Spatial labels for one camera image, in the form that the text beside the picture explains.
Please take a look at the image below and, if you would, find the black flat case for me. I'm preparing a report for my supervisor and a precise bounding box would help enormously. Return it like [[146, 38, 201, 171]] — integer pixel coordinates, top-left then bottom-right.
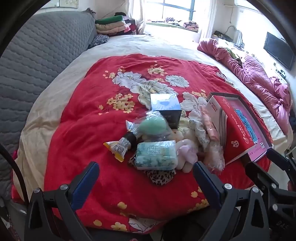
[[212, 31, 228, 42]]

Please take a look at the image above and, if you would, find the black cable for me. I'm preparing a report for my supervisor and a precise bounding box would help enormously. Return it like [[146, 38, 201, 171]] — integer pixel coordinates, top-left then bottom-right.
[[0, 143, 30, 207]]

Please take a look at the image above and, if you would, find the green cloth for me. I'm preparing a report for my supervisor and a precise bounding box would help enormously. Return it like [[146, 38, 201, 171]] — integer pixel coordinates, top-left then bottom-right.
[[225, 47, 242, 61]]

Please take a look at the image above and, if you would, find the stack of folded clothes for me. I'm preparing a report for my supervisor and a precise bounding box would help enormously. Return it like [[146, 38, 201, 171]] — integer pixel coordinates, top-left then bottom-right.
[[95, 11, 145, 37]]

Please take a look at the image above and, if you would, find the pink quilt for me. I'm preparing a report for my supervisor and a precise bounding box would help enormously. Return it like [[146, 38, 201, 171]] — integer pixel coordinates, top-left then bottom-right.
[[197, 38, 293, 136]]

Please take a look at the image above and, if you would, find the plush bear toy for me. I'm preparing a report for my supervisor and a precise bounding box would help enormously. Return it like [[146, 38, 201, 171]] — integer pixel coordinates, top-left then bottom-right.
[[172, 128, 201, 173]]

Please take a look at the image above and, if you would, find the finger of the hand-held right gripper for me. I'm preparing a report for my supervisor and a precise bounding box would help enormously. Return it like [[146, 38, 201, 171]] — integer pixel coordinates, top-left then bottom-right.
[[266, 148, 296, 183], [245, 161, 281, 197]]

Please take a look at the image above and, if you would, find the grey quilted headboard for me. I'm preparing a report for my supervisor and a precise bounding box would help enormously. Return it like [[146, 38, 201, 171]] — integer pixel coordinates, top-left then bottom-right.
[[0, 10, 97, 202]]

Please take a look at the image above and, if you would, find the dark cardboard box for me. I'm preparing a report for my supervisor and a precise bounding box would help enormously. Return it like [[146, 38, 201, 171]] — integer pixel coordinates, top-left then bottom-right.
[[150, 93, 181, 129]]

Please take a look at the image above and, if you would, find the white heart-shaped frame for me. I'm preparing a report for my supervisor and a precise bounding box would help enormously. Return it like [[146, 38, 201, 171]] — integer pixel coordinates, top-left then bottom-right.
[[225, 25, 244, 45]]

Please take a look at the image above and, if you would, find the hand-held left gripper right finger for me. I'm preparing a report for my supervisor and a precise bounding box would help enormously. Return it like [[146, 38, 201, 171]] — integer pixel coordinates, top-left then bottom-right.
[[193, 161, 271, 241]]

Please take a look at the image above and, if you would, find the window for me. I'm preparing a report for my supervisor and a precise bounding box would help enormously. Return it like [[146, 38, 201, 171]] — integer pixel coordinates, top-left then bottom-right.
[[144, 0, 212, 22]]

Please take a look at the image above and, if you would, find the shallow pink cardboard box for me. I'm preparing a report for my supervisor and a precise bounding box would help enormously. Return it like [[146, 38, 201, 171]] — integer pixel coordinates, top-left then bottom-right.
[[207, 92, 274, 163]]

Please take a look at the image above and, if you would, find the crinkled clear plastic bag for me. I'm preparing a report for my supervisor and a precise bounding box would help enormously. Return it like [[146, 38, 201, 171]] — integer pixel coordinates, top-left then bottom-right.
[[203, 137, 226, 175]]

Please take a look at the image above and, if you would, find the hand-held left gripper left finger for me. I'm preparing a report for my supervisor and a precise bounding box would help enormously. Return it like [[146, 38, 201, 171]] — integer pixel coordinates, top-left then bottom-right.
[[24, 162, 100, 241]]

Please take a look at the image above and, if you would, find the bed with beige sheet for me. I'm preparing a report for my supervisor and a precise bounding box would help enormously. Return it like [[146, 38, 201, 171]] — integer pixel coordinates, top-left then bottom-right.
[[13, 34, 292, 200]]

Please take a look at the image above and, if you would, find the yellow snack packet black tape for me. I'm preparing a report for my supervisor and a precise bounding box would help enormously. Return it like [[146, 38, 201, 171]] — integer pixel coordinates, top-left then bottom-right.
[[103, 120, 143, 162]]

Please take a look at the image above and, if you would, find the leopard print cloth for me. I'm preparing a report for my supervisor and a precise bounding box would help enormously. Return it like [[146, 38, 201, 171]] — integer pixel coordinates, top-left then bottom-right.
[[128, 154, 176, 186]]

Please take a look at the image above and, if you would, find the green sponge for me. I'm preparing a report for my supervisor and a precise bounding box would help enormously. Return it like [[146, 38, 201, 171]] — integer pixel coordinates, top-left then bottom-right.
[[126, 111, 174, 142]]

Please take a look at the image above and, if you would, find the pile of colourful clothes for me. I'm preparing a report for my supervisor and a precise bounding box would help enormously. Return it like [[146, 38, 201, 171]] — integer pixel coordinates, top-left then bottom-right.
[[162, 17, 200, 32]]

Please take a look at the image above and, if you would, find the white curtain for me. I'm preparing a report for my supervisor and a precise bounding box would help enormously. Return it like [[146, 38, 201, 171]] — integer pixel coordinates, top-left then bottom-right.
[[200, 0, 222, 43], [128, 0, 148, 35]]

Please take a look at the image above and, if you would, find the red floral blanket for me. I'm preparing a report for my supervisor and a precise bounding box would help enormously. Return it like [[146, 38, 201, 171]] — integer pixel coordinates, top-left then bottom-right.
[[11, 54, 273, 234]]

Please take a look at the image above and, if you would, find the dark patterned cloth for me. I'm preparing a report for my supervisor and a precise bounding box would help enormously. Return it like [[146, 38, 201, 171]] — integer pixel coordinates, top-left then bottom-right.
[[87, 34, 110, 49]]

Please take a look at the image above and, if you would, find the green white tissue pack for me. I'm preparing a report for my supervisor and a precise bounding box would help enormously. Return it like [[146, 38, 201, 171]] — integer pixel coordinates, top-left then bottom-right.
[[134, 140, 178, 171]]

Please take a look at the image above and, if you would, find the black television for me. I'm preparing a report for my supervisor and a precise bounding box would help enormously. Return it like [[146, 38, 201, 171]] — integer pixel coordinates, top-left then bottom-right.
[[263, 32, 296, 71]]

